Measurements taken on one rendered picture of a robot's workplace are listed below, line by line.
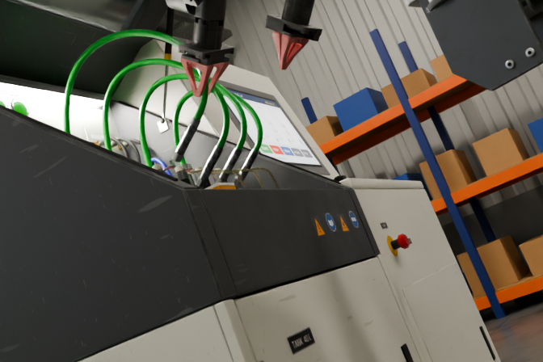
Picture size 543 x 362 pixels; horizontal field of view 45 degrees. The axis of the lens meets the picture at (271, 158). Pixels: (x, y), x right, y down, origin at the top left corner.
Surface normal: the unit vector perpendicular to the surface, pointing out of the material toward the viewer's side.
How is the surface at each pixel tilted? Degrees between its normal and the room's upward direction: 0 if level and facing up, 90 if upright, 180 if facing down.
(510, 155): 90
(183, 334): 90
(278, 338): 90
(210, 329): 90
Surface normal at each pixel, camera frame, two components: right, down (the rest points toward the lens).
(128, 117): -0.44, -0.04
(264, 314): 0.83, -0.41
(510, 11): -0.70, 0.11
